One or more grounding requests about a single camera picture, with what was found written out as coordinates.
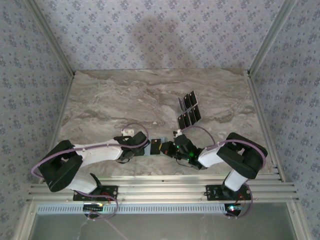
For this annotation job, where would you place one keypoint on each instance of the small black controller board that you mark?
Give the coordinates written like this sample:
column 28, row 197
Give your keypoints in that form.
column 93, row 207
column 233, row 208

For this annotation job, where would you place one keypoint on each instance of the aluminium corner post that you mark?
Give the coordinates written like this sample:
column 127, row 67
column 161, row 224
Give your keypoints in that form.
column 51, row 37
column 271, row 37

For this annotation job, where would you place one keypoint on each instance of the clear acrylic card stand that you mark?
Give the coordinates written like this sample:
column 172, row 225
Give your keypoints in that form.
column 185, row 110

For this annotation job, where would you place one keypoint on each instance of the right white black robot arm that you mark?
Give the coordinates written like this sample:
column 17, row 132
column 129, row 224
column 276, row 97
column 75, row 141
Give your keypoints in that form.
column 210, row 157

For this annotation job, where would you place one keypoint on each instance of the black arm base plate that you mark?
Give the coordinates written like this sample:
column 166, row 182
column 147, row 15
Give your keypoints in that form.
column 112, row 191
column 212, row 192

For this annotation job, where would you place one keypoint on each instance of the grey metal panel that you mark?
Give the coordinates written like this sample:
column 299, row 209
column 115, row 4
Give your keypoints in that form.
column 175, row 227

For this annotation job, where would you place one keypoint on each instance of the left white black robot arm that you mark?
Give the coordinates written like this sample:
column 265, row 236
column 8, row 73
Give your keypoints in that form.
column 97, row 151

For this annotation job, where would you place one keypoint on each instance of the aluminium side rail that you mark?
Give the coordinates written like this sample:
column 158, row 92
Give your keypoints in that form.
column 261, row 110
column 60, row 117

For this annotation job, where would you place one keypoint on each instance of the aluminium rail beam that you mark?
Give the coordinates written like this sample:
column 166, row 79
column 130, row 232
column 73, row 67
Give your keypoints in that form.
column 160, row 190

